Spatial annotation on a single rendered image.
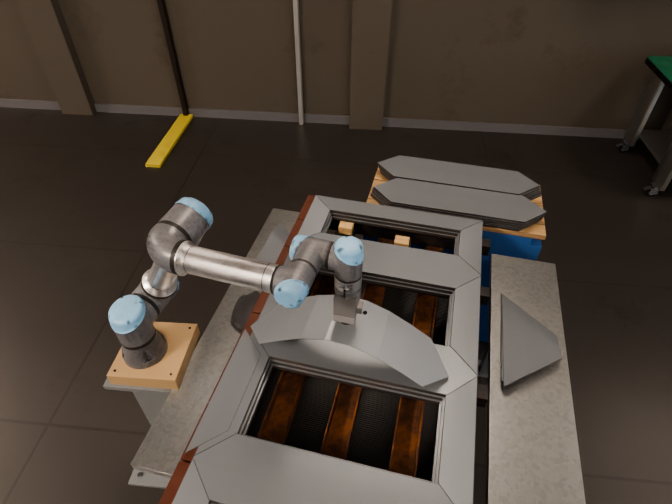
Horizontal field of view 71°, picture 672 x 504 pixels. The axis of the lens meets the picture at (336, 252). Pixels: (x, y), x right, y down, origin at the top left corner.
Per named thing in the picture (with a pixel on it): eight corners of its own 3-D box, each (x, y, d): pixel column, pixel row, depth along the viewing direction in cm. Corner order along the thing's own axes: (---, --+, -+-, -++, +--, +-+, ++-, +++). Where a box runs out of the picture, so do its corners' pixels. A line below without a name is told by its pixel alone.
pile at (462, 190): (539, 184, 233) (543, 174, 229) (545, 236, 205) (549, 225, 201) (380, 162, 247) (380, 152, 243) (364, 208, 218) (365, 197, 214)
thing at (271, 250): (304, 227, 226) (303, 220, 223) (277, 285, 198) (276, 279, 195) (279, 222, 228) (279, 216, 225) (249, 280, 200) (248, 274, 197)
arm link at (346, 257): (337, 230, 124) (368, 237, 123) (336, 260, 132) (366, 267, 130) (327, 249, 119) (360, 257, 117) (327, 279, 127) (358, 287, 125)
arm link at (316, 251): (282, 253, 120) (322, 263, 118) (298, 226, 128) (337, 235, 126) (283, 275, 126) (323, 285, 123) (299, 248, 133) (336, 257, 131)
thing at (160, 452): (312, 218, 235) (311, 214, 233) (192, 484, 143) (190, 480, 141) (273, 212, 238) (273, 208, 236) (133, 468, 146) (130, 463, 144)
